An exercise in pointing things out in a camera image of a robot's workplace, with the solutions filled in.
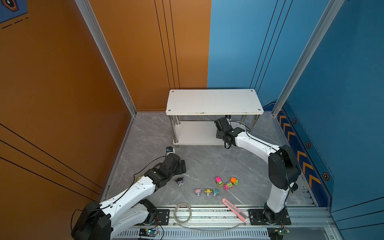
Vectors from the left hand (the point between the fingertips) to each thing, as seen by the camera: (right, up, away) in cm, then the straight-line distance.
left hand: (180, 161), depth 85 cm
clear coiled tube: (+6, -25, -13) cm, 28 cm away
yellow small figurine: (+15, -15, -6) cm, 22 cm away
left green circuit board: (-13, -30, -14) cm, 36 cm away
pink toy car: (+26, -12, -4) cm, 29 cm away
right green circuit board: (+48, -30, -15) cm, 58 cm away
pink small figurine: (+10, -14, -7) cm, 19 cm away
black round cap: (+58, -10, -11) cm, 60 cm away
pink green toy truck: (+22, -11, -2) cm, 25 cm away
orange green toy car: (+31, -10, -2) cm, 32 cm away
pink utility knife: (+31, -24, -11) cm, 41 cm away
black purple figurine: (0, -10, -4) cm, 10 cm away
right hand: (+26, +17, +9) cm, 32 cm away
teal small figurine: (+19, -15, -7) cm, 25 cm away
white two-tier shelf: (+19, +27, +32) cm, 46 cm away
